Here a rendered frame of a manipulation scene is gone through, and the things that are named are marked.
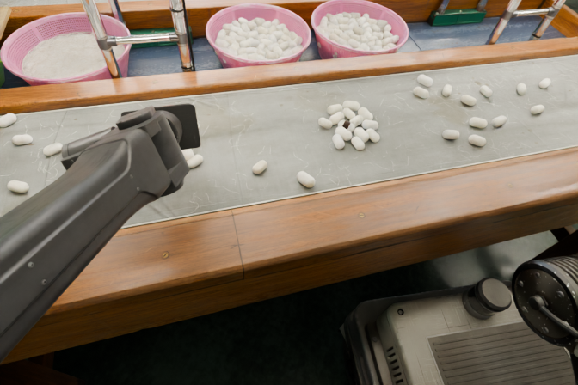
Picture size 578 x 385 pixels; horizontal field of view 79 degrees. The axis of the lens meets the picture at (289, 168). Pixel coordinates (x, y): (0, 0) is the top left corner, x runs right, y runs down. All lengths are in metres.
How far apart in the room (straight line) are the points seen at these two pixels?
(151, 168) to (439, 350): 0.72
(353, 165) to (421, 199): 0.14
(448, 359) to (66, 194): 0.79
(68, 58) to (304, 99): 0.56
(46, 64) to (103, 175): 0.72
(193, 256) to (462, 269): 1.21
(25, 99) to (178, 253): 0.47
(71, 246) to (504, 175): 0.70
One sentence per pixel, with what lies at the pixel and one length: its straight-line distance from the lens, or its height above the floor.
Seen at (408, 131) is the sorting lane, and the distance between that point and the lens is 0.80.
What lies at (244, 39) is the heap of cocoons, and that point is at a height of 0.74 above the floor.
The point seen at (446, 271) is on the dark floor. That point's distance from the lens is 1.54.
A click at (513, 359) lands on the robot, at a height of 0.48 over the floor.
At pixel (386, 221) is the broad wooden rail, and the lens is 0.61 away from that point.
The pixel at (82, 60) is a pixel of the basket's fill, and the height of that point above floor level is 0.73.
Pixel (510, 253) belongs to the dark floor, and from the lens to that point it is 1.72.
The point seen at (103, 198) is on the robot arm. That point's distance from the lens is 0.28.
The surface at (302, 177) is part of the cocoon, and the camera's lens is 0.63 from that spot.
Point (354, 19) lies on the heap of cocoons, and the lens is 1.12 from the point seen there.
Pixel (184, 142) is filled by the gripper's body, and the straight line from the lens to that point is 0.54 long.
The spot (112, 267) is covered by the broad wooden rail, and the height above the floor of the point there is 0.76.
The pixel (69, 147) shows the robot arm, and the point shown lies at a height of 0.94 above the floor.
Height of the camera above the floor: 1.26
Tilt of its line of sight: 52 degrees down
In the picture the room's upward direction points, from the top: 8 degrees clockwise
